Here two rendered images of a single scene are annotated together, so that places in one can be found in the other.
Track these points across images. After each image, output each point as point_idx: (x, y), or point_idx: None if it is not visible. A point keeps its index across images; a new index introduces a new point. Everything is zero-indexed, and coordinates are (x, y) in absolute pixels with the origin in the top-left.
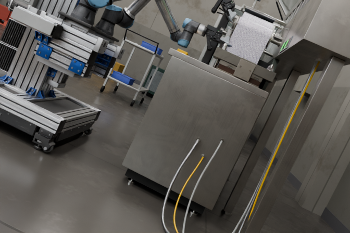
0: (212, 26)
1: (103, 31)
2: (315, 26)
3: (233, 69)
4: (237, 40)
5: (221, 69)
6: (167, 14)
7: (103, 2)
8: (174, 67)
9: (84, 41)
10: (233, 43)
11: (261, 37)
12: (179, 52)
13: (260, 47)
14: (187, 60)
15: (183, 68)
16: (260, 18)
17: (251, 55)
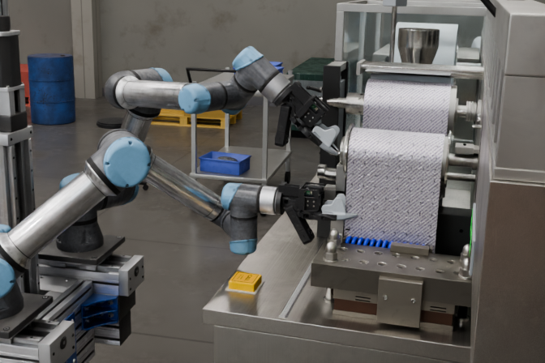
0: (292, 186)
1: (75, 250)
2: (492, 344)
3: (374, 303)
4: (364, 198)
5: (344, 310)
6: (179, 193)
7: (2, 285)
8: (231, 349)
9: (15, 360)
10: (358, 209)
11: (421, 172)
12: (227, 313)
13: (427, 195)
14: (252, 326)
15: (252, 348)
16: (410, 85)
17: (413, 224)
